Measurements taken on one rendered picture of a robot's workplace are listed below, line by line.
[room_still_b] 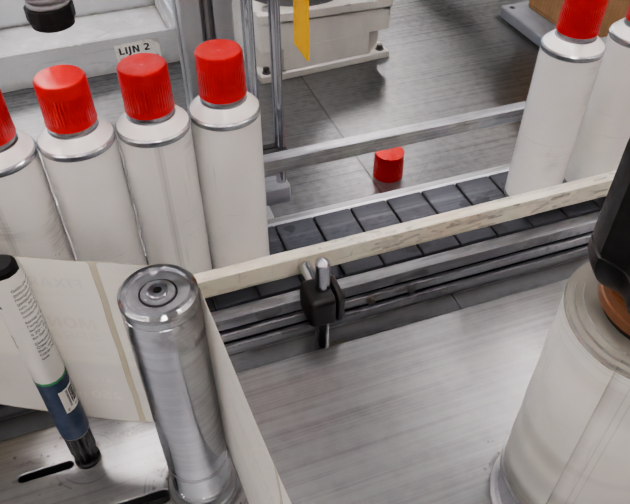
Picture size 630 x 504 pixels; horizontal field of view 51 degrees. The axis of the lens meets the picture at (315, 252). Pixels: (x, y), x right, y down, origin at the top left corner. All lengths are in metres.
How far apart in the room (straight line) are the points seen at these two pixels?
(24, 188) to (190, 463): 0.21
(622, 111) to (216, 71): 0.37
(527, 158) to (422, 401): 0.26
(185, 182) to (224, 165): 0.03
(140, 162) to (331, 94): 0.49
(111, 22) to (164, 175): 0.69
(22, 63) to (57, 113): 0.54
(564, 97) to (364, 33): 0.44
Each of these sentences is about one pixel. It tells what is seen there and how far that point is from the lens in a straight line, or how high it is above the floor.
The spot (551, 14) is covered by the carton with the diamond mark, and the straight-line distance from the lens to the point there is 1.12.
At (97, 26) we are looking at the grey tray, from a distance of 1.15.
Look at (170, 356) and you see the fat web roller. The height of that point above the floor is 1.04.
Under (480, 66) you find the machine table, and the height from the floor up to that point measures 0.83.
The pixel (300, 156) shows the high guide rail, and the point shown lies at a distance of 0.58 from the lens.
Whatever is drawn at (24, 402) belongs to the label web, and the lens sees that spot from 0.48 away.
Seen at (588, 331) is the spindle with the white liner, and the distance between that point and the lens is 0.32.
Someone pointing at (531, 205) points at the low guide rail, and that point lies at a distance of 0.64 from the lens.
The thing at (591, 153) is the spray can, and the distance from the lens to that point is 0.69.
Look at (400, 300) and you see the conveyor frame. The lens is 0.62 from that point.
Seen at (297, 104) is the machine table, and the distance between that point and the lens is 0.90.
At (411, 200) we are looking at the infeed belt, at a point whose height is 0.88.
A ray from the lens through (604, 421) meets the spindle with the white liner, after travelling 0.34.
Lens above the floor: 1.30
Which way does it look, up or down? 44 degrees down
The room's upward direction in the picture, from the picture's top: straight up
